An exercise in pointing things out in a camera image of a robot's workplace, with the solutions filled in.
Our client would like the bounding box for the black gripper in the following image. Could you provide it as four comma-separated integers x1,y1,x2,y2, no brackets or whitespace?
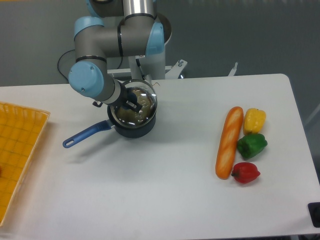
92,83,142,112

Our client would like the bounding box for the glass pot lid blue knob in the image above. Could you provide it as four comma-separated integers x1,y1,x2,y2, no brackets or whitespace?
108,79,158,129

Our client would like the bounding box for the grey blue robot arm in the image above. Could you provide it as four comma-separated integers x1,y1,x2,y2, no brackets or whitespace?
68,0,165,112

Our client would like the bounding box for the wrapped brown bread slice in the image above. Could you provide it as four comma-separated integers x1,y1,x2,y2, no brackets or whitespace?
114,87,157,127

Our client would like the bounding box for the dark blue saucepan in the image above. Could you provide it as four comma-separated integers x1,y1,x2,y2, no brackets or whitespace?
62,103,157,148

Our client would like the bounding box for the orange toy baguette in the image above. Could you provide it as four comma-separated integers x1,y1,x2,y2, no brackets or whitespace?
215,106,244,180

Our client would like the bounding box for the yellow toy bell pepper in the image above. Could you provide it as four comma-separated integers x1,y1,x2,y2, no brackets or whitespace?
243,108,267,136

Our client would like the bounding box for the orange plastic basket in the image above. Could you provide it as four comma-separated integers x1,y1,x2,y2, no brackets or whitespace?
0,102,50,226

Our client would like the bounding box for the green toy bell pepper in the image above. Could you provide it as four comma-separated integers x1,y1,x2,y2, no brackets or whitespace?
237,133,268,159

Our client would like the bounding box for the red toy bell pepper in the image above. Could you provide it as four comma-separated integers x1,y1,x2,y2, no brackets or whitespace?
231,162,261,184

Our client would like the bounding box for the black device at table edge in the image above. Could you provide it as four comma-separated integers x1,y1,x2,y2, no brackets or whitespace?
307,202,320,228

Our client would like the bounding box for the black cable on floor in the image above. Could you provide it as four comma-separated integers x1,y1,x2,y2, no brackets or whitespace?
56,49,124,83

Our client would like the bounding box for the white table bracket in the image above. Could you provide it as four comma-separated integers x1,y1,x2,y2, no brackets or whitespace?
228,62,238,77

